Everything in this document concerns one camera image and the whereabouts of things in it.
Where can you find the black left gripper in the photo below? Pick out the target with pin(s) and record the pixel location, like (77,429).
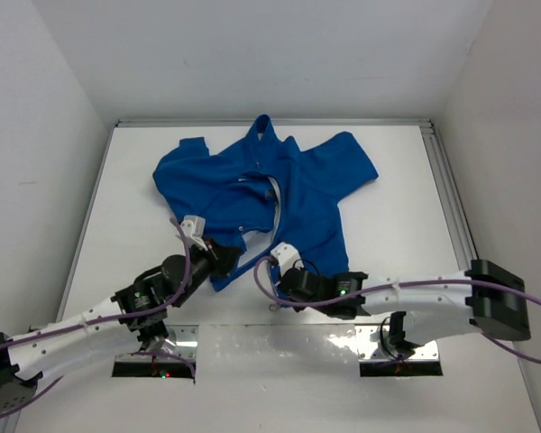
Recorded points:
(222,257)

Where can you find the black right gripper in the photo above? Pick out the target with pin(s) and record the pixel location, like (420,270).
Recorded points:
(298,308)

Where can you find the blue zip-up jacket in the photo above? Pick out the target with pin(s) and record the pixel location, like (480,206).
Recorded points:
(266,185)

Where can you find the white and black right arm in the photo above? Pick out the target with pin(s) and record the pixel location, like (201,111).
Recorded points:
(483,299)

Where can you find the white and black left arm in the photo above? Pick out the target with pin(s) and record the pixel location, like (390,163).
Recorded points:
(129,321)

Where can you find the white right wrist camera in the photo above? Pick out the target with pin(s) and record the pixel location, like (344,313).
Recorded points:
(285,257)

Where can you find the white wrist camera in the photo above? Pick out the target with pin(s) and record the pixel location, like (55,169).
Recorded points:
(285,257)
(192,228)

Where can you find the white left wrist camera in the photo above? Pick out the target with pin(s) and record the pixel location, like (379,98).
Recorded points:
(192,228)

